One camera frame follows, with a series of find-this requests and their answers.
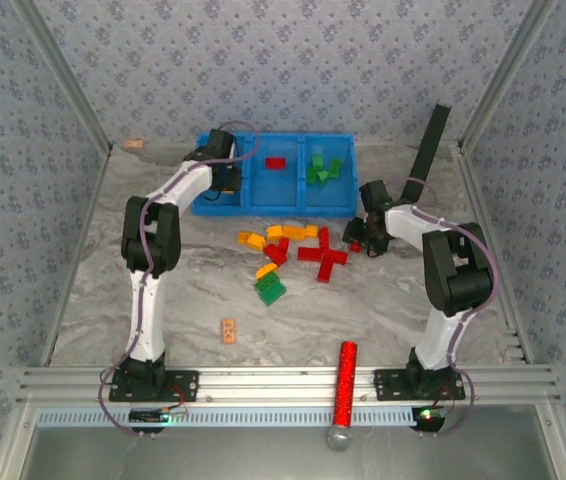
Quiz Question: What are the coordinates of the blue three-compartment bin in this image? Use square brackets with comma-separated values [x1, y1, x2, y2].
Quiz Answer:
[190, 129, 360, 220]

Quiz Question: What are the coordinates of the black flat bar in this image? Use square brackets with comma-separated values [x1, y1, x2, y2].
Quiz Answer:
[400, 102, 453, 204]

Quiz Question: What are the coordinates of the red glitter microphone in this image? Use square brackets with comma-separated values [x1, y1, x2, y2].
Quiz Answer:
[326, 341, 360, 453]

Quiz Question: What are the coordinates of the grey metal panel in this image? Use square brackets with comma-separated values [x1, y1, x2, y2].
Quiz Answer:
[27, 424, 559, 480]

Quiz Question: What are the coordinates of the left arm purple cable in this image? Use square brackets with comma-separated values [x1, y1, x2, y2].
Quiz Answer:
[96, 119, 260, 437]

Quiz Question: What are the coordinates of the aluminium side rail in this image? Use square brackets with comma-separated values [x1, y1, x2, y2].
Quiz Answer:
[37, 144, 114, 369]
[455, 142, 537, 365]

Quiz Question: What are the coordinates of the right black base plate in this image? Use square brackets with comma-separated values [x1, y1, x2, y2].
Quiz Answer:
[373, 368, 466, 402]

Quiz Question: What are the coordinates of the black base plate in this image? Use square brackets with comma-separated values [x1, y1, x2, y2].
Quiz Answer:
[373, 368, 466, 402]
[108, 369, 200, 404]

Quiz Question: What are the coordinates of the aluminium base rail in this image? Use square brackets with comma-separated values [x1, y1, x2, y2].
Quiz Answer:
[16, 364, 563, 407]

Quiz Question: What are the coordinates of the aluminium frame post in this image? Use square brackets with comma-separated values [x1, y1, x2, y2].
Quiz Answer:
[456, 0, 563, 154]
[10, 0, 115, 154]

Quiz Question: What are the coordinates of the slotted grey cable duct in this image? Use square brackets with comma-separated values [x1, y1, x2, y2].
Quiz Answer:
[36, 405, 417, 427]

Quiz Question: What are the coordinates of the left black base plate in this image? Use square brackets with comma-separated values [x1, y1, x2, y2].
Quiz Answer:
[108, 369, 200, 404]

